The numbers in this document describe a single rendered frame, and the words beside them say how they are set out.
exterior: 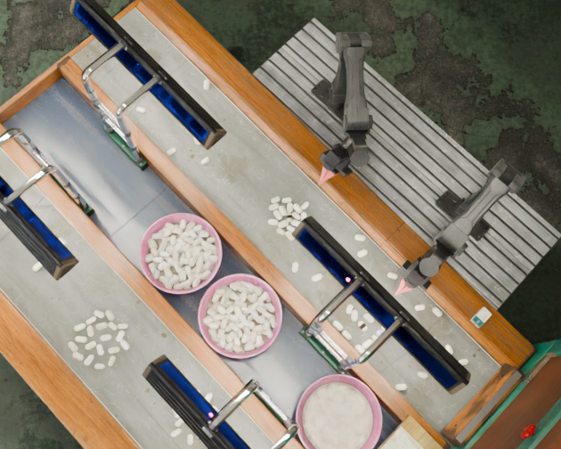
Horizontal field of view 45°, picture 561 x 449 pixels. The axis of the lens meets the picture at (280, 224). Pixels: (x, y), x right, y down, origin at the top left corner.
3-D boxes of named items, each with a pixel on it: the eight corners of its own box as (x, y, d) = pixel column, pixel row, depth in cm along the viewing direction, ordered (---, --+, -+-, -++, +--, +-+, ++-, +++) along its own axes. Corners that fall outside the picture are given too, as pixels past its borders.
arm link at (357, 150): (374, 166, 201) (378, 130, 194) (345, 167, 201) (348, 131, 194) (368, 147, 210) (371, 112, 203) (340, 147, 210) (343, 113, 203)
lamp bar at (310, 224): (310, 216, 193) (313, 208, 186) (469, 374, 184) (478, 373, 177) (290, 234, 191) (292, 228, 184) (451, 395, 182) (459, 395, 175)
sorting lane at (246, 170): (135, 10, 243) (134, 6, 241) (509, 377, 216) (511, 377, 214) (70, 61, 237) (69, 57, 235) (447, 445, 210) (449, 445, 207)
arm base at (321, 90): (353, 118, 233) (367, 106, 235) (312, 81, 236) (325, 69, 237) (350, 128, 241) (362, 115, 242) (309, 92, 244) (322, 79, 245)
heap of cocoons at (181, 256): (185, 210, 229) (183, 205, 223) (233, 259, 225) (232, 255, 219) (133, 257, 224) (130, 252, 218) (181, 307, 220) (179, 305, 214)
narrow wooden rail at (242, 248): (76, 69, 243) (68, 54, 232) (442, 444, 216) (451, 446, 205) (63, 79, 242) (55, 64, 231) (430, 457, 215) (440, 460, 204)
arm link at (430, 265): (434, 284, 191) (463, 256, 186) (411, 265, 193) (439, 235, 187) (443, 271, 202) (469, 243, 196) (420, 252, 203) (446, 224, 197)
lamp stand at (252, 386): (252, 378, 216) (253, 372, 173) (295, 424, 213) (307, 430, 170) (208, 420, 212) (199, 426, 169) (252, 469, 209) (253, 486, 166)
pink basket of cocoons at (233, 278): (222, 265, 225) (220, 260, 216) (294, 299, 223) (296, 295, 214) (186, 338, 219) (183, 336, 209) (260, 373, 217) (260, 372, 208)
